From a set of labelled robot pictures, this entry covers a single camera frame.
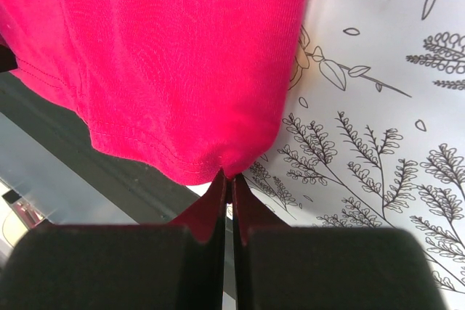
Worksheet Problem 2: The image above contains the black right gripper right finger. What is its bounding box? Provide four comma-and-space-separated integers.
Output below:
231, 176, 445, 309

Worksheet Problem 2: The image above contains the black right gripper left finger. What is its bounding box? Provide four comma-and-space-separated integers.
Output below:
1, 173, 227, 309

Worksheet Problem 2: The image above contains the pink t shirt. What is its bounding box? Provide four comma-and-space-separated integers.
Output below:
1, 0, 307, 185

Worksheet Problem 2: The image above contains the floral table cloth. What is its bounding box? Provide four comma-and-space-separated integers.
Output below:
244, 0, 464, 309

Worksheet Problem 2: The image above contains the aluminium frame rail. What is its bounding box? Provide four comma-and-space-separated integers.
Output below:
0, 110, 175, 274

